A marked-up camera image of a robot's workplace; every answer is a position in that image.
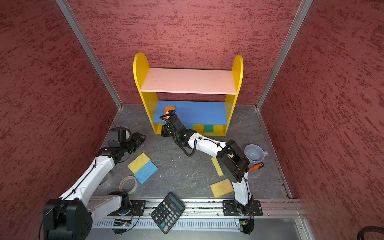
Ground yellow sponge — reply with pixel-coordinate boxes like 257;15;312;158
128;153;151;174
210;179;234;199
211;158;224;177

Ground orange sponge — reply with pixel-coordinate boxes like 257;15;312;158
164;106;176;115

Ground blue sponge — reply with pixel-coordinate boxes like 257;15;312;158
134;161;158;185

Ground bright green sponge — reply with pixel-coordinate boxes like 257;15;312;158
204;125;214;134

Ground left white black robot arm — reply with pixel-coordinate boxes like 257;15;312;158
38;127;147;240

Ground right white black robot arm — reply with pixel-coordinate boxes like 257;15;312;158
160;110;253;218

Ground yellow shelf pink blue boards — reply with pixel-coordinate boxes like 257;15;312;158
133;53;244;137

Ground clear tape roll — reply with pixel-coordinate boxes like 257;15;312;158
119;176;139;195

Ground grey tape roll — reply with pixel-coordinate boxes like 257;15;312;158
99;173;114;188

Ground black calculator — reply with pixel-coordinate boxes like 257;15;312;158
151;192;186;234

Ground grey plastic cup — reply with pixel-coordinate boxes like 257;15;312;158
244;144;269;165

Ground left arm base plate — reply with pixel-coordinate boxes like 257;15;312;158
112;200;147;217

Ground aluminium front rail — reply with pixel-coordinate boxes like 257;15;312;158
91;197;314;240

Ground left circuit board with wires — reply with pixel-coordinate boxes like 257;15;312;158
112;219;134;235

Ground circuit board with wires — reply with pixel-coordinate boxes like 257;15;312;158
112;219;134;235
237;219;255;235

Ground orange handled screwdriver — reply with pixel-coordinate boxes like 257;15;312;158
249;163;264;172

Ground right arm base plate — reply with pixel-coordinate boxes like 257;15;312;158
222;200;263;217

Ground right circuit board with wires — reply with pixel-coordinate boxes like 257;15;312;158
237;219;255;235

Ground left aluminium corner post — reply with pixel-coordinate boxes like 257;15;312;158
56;0;123;110

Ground aluminium corner post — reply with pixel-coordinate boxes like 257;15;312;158
56;0;123;110
256;0;313;112

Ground right aluminium corner post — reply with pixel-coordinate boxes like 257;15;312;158
256;0;313;112

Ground black cable bottom right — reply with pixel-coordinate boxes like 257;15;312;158
356;225;384;240

